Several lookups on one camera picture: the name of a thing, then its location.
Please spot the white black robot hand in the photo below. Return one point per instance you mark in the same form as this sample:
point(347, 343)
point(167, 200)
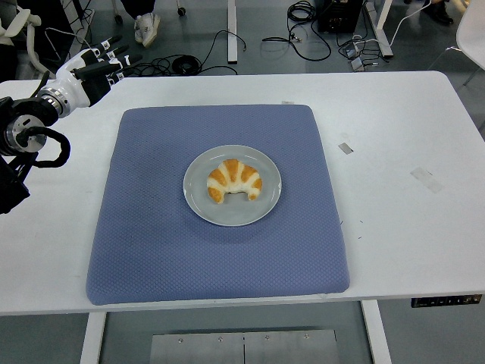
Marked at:
point(74, 87)

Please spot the golden croissant bread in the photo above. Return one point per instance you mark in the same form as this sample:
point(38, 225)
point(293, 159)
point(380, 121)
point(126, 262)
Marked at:
point(235, 182)

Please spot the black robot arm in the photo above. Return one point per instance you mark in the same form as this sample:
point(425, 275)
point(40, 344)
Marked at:
point(15, 129)

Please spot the round grey plate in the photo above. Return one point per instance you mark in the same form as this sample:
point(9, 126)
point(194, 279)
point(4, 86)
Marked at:
point(235, 214)

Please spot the white office chair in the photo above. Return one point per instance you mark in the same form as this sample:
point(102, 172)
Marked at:
point(32, 45)

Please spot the person's leg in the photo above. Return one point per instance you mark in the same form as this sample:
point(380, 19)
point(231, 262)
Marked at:
point(142, 7)

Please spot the black caster wheel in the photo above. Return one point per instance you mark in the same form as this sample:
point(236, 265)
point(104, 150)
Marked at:
point(182, 11)

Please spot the blue quilted mat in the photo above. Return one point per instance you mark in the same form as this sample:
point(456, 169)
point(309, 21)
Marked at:
point(189, 258)

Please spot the small grey label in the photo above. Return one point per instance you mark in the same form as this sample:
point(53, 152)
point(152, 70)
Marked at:
point(288, 102)

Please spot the white table leg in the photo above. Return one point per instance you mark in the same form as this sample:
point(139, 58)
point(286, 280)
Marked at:
point(92, 337)
point(376, 333)

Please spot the black equipment box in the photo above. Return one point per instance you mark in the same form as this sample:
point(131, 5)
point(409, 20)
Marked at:
point(337, 15)

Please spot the grey tape piece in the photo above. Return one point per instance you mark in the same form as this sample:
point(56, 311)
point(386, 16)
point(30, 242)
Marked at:
point(346, 148)

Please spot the grey power adapter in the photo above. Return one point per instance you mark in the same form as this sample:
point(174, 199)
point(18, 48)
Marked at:
point(357, 64)

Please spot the white desk leg with foot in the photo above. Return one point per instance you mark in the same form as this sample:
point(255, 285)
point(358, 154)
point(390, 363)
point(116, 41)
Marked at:
point(380, 30)

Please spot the translucent tape piece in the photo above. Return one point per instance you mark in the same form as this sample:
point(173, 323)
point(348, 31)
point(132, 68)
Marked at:
point(427, 180)

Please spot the person's foot in black shoe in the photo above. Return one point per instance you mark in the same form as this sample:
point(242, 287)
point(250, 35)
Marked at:
point(441, 13)

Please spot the white shell chair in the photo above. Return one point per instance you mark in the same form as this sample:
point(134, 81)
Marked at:
point(471, 39)

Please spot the black table control panel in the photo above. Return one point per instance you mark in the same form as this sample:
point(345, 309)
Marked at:
point(445, 301)

